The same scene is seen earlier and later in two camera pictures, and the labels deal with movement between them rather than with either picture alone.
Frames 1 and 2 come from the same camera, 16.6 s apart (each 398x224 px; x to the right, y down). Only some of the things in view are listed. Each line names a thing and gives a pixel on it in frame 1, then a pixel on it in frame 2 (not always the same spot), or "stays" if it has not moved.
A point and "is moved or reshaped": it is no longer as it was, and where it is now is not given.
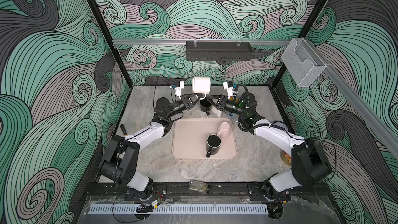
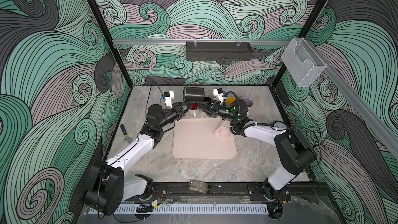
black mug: (213, 142) is moved or reshaped
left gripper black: (187, 101) -> (179, 112)
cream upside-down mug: (201, 85) -> (194, 109)
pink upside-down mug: (225, 131) stays
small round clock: (281, 124) stays
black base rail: (216, 193) stays
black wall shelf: (218, 51) stays
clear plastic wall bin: (302, 63) stays
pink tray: (189, 138) stays
